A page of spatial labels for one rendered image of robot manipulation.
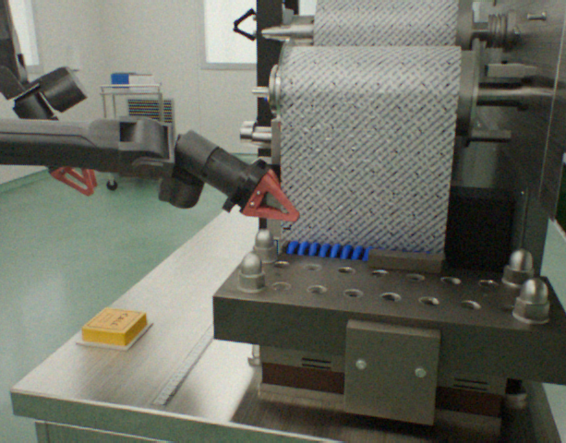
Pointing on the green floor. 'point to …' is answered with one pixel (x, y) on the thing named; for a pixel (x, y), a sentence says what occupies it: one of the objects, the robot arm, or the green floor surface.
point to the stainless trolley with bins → (130, 86)
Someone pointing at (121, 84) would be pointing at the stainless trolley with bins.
